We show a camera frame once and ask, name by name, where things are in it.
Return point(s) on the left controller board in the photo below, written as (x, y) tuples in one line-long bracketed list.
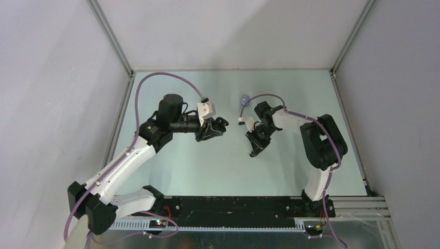
[(157, 224)]

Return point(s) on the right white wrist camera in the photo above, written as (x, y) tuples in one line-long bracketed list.
[(248, 122)]

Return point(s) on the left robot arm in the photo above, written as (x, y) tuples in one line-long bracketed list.
[(97, 199)]

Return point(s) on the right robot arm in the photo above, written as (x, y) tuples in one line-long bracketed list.
[(323, 144)]

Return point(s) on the black charging case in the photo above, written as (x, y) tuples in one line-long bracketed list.
[(221, 124)]

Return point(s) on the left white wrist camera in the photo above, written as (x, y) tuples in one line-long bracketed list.
[(205, 110)]

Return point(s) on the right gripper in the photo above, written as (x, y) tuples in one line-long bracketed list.
[(258, 146)]

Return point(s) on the right controller board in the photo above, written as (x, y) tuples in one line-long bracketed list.
[(315, 227)]

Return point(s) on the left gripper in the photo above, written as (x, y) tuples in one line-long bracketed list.
[(206, 131)]

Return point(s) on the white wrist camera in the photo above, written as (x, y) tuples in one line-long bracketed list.
[(248, 122), (205, 110)]

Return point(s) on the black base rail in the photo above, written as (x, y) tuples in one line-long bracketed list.
[(240, 212)]

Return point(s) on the purple charging case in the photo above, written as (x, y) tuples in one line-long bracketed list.
[(245, 100)]

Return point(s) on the controller board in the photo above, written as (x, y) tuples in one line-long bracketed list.
[(315, 227), (157, 224)]

